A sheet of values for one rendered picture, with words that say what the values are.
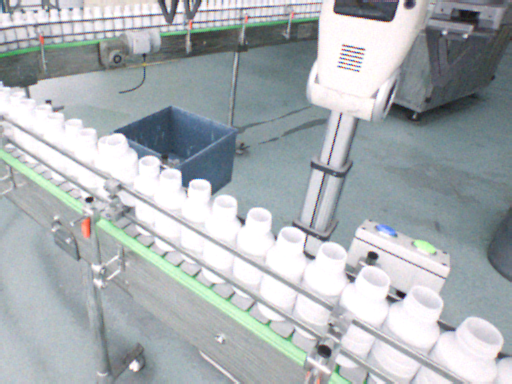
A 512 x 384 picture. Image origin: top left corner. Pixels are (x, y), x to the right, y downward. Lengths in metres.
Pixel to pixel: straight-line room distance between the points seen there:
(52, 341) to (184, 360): 0.57
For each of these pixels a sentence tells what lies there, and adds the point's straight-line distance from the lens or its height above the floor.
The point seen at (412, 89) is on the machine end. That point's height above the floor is 0.31.
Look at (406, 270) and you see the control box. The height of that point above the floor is 1.09.
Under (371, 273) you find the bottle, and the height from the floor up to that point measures 1.15.
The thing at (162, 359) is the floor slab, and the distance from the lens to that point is 1.78.
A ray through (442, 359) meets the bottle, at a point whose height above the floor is 1.11.
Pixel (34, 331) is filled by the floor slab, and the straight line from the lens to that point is 1.94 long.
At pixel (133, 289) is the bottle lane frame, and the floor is 0.86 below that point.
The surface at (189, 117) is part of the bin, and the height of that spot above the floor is 0.93.
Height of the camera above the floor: 1.54
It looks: 30 degrees down
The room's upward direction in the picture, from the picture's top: 3 degrees clockwise
